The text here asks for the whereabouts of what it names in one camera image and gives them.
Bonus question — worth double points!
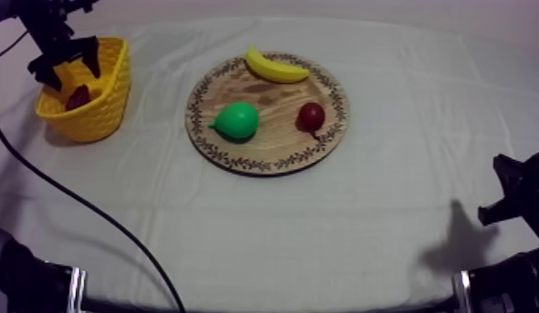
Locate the round wooden board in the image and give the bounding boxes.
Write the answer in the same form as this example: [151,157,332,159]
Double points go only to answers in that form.
[184,52,351,177]

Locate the yellow toy banana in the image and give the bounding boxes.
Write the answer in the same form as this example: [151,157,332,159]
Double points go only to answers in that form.
[244,44,312,85]

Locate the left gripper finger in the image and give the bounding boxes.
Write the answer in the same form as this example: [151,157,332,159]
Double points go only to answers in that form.
[68,36,102,80]
[27,55,63,92]

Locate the purple toy grapes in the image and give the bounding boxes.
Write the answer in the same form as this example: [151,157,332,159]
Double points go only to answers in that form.
[65,84,92,112]

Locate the black cable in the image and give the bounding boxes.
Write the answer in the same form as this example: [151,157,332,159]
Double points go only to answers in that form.
[0,103,187,313]
[0,29,31,62]

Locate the yellow plastic basket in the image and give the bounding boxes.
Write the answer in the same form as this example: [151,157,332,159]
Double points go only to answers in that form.
[35,36,132,144]

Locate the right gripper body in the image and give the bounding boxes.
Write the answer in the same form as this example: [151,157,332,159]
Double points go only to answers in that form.
[519,146,539,246]

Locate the green toy pear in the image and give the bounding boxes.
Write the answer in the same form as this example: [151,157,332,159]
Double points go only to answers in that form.
[207,101,261,142]

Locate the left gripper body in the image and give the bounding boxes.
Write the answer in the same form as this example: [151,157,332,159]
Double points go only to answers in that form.
[16,11,76,67]

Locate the small red fruit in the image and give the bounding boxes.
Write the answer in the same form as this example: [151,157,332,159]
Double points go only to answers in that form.
[297,102,327,141]

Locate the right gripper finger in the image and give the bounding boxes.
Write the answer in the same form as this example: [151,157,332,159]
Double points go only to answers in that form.
[477,199,532,227]
[492,153,527,196]

